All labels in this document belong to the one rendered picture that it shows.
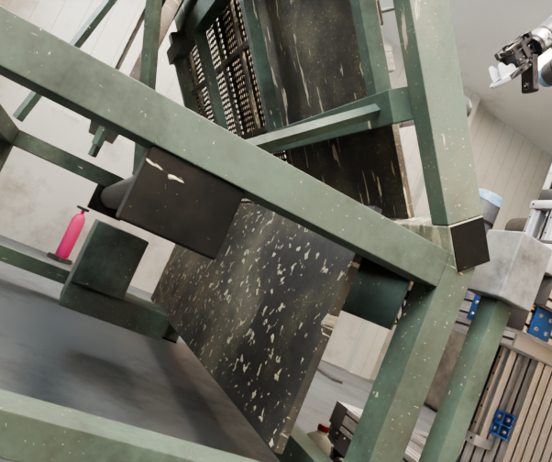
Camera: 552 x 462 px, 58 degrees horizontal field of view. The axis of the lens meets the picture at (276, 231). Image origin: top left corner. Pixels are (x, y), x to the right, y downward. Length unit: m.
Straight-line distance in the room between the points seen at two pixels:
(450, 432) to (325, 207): 0.67
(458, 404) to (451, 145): 0.65
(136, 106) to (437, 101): 0.67
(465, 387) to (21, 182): 4.57
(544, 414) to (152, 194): 1.59
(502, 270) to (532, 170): 6.66
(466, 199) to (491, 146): 6.23
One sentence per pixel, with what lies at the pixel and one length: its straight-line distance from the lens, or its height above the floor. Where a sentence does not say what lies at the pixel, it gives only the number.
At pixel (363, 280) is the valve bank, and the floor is 0.69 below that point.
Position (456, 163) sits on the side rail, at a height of 0.98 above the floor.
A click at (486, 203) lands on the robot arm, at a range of 2.19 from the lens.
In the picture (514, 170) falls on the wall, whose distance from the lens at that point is 7.78.
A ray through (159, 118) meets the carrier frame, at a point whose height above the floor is 0.75.
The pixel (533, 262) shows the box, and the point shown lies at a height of 0.87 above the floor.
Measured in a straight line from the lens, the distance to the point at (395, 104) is 1.24.
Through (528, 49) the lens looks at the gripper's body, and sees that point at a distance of 1.78.
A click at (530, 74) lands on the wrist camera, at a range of 1.77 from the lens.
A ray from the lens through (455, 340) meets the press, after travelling 6.25.
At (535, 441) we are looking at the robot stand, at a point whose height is 0.42.
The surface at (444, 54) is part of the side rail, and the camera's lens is 1.27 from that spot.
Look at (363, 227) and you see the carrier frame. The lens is 1.10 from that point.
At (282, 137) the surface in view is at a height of 0.86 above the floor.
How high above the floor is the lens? 0.54
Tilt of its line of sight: 6 degrees up
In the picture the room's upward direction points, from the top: 23 degrees clockwise
